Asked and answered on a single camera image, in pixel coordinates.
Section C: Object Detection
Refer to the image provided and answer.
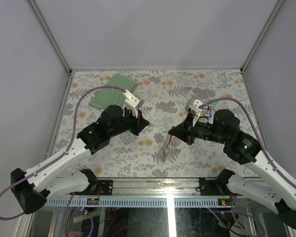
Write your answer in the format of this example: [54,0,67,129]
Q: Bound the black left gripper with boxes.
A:
[110,108,151,139]

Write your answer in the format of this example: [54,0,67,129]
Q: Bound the green white striped cloth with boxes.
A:
[89,74,138,110]

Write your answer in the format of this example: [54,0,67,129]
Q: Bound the aluminium front rail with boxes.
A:
[27,177,262,198]

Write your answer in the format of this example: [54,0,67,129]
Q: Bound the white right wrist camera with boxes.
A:
[185,99,203,127]

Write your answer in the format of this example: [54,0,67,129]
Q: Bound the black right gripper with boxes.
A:
[168,113,228,145]

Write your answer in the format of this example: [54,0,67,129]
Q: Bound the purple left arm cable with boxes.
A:
[0,85,126,237]

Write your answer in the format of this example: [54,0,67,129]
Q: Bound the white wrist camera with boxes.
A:
[123,90,144,118]
[185,99,203,127]

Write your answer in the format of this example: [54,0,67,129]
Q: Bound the silver keys bunch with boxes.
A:
[162,136,170,161]

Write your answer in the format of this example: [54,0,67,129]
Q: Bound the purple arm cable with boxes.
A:
[0,85,126,237]
[199,97,296,237]

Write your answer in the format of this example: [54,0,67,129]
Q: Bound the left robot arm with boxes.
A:
[10,106,149,214]

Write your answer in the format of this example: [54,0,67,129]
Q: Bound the blue slotted cable duct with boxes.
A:
[44,196,220,208]

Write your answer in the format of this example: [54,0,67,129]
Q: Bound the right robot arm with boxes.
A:
[168,109,296,230]

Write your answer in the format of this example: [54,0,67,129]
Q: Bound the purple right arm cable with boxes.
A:
[199,97,296,237]

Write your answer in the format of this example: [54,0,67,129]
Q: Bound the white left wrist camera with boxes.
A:
[123,90,144,118]

